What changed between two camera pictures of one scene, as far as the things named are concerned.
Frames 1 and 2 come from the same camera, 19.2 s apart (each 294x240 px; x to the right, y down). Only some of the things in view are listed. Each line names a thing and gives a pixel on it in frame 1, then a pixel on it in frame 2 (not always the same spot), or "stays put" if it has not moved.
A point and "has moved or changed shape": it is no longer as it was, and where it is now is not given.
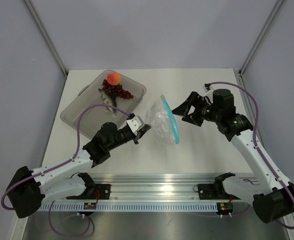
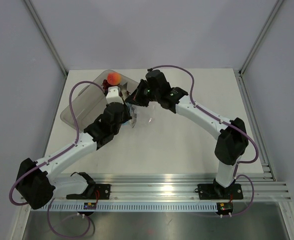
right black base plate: (207, 191) stays put
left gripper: (141, 133) to (127, 117)
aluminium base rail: (178, 188) stays put
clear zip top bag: (160, 118) has moved or changed shape
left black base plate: (104, 190) stays put
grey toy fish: (109, 100) has moved or changed shape
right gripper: (197, 101) to (136, 98)
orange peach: (114, 78) stays put
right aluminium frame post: (260, 37) stays put
